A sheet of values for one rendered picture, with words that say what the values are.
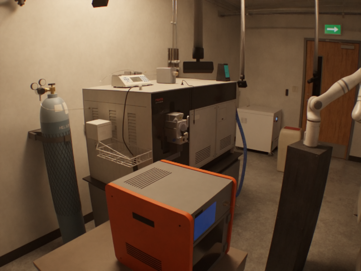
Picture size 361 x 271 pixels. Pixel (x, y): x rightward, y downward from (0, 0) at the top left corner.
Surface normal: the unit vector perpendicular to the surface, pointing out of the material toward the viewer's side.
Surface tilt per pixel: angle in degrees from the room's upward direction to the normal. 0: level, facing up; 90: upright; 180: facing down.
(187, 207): 0
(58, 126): 90
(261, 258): 0
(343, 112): 90
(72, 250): 0
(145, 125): 90
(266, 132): 90
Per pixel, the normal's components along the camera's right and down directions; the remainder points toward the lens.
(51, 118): 0.31, 0.18
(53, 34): 0.82, 0.15
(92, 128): -0.58, 0.22
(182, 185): 0.00, -0.96
